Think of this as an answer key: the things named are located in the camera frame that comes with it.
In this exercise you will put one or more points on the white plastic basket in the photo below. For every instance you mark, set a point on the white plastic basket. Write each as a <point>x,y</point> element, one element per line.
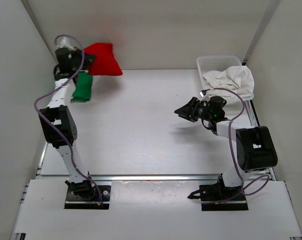
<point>219,63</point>

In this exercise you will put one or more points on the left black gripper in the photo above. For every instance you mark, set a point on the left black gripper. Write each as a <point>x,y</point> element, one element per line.
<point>88,59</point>

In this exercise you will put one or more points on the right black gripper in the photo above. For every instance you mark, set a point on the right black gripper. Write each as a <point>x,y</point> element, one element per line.
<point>190,111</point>

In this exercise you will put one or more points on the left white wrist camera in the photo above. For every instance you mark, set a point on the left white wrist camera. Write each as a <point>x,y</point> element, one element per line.
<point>63,42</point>

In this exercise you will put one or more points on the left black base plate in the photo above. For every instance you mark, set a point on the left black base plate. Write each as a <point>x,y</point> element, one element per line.
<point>92,202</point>

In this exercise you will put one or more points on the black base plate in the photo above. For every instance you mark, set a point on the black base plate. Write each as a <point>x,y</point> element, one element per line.
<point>216,198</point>
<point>92,202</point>

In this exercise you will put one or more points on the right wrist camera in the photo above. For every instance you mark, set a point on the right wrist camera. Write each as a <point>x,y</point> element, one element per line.
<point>203,93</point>

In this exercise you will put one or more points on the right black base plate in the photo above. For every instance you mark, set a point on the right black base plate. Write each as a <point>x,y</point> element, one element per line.
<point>216,198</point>

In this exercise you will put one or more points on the green t shirt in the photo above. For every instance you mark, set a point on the green t shirt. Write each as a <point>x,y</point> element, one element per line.
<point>83,89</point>

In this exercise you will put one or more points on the red t shirt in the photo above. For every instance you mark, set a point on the red t shirt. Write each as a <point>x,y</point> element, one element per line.
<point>105,63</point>

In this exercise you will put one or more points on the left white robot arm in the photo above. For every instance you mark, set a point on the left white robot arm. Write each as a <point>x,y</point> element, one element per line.
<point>58,125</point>

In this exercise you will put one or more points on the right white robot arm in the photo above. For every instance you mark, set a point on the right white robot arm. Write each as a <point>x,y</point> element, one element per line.
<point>252,149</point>

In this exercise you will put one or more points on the white t shirt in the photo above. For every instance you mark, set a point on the white t shirt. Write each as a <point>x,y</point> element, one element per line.
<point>238,79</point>

